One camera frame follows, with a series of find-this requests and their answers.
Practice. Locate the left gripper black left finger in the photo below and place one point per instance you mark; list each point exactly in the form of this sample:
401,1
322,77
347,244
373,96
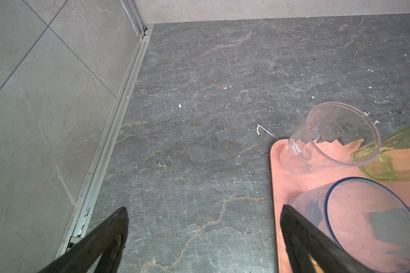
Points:
103,246

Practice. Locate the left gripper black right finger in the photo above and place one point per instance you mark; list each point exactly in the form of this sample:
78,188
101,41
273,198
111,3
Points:
305,242

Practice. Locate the pink tray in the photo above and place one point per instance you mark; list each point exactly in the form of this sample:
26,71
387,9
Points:
287,185

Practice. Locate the blue plastic cup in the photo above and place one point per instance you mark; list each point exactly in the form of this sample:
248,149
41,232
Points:
363,217

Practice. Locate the clear plastic cup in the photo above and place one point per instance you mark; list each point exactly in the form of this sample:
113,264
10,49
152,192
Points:
332,135

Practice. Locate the tall green plastic cup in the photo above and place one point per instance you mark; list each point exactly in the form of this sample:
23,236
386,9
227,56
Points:
393,161

